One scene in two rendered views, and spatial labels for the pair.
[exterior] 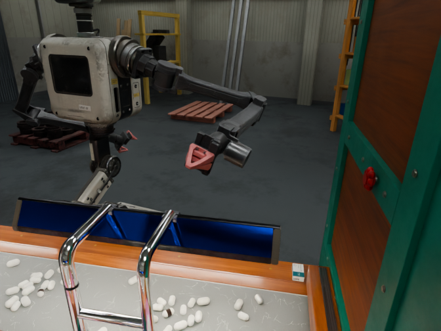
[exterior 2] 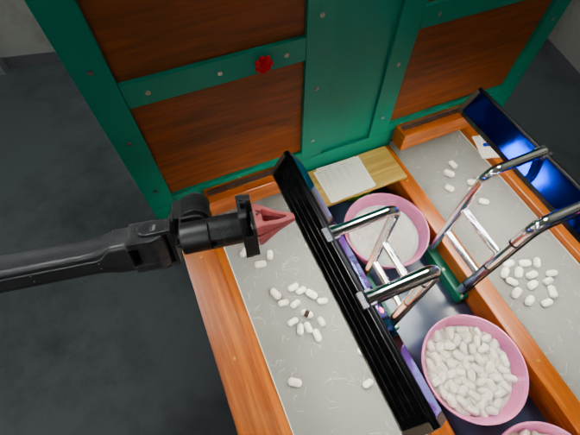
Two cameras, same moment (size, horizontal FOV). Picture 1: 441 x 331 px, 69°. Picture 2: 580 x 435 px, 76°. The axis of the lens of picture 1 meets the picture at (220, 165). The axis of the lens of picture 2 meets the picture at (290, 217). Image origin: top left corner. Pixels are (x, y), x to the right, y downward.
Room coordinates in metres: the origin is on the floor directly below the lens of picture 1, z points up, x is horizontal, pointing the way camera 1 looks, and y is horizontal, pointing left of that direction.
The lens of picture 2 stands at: (0.88, 0.36, 1.78)
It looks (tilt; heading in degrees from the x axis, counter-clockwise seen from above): 59 degrees down; 237
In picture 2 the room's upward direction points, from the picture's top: straight up
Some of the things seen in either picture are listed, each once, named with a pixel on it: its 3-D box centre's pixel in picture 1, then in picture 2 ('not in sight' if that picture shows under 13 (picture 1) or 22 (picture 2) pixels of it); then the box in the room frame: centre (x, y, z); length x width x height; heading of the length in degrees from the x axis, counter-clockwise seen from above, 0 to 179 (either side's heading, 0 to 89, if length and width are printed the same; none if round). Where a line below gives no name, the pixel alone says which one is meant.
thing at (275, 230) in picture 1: (142, 224); (344, 268); (0.63, 0.18, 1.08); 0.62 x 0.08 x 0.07; 80
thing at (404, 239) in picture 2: not in sight; (382, 236); (0.32, 0.06, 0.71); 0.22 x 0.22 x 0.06
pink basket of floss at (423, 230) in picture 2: not in sight; (383, 235); (0.32, 0.06, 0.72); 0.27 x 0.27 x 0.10
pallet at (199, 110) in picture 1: (203, 111); not in sight; (6.11, 0.35, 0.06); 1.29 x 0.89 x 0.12; 158
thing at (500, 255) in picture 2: not in sight; (494, 231); (0.15, 0.26, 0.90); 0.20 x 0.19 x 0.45; 80
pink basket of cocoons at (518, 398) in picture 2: not in sight; (467, 368); (0.40, 0.49, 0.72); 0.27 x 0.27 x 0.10
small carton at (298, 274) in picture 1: (298, 272); not in sight; (0.82, -0.25, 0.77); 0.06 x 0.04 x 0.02; 170
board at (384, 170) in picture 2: not in sight; (353, 176); (0.28, -0.16, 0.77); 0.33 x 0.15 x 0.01; 170
